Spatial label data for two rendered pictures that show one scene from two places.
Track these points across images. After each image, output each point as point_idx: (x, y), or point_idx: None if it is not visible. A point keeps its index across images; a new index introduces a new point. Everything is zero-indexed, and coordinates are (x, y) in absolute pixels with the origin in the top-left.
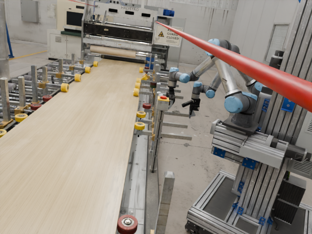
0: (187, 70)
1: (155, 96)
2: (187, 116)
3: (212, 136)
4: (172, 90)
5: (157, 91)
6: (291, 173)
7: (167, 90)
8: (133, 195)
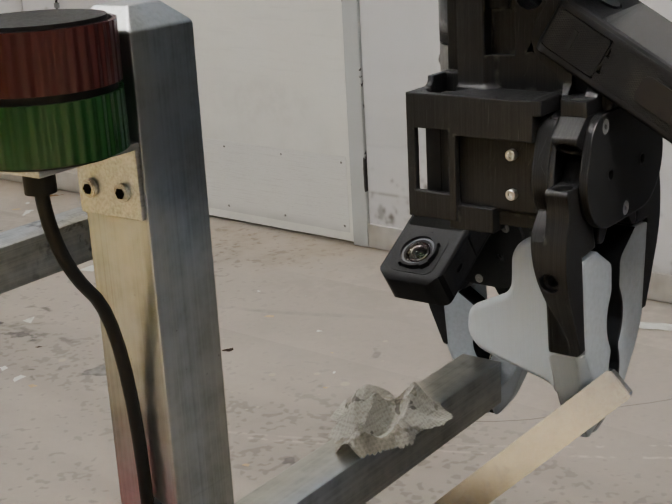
0: None
1: (169, 323)
2: (495, 400)
3: (39, 491)
4: (636, 7)
5: (175, 196)
6: (639, 425)
7: (422, 87)
8: None
